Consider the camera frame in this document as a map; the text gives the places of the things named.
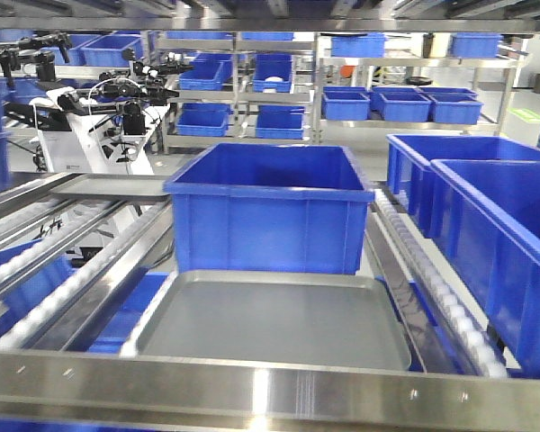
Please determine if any centre blue plastic bin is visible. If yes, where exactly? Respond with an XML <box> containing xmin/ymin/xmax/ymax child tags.
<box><xmin>163</xmin><ymin>143</ymin><xmax>374</xmax><ymax>275</ymax></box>

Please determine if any far grey metal tray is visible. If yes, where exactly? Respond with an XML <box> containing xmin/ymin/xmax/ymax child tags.
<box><xmin>51</xmin><ymin>173</ymin><xmax>168</xmax><ymax>203</ymax></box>

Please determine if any right far blue bin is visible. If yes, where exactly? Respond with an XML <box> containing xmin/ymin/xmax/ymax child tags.
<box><xmin>387</xmin><ymin>134</ymin><xmax>540</xmax><ymax>239</ymax></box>

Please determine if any grey metal tray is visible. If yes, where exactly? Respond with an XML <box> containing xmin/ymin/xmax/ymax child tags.
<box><xmin>135</xmin><ymin>270</ymin><xmax>411</xmax><ymax>371</ymax></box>
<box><xmin>51</xmin><ymin>173</ymin><xmax>168</xmax><ymax>203</ymax></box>

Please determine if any right near blue bin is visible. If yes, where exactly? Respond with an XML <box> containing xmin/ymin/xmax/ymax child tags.
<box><xmin>430</xmin><ymin>159</ymin><xmax>540</xmax><ymax>378</ymax></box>

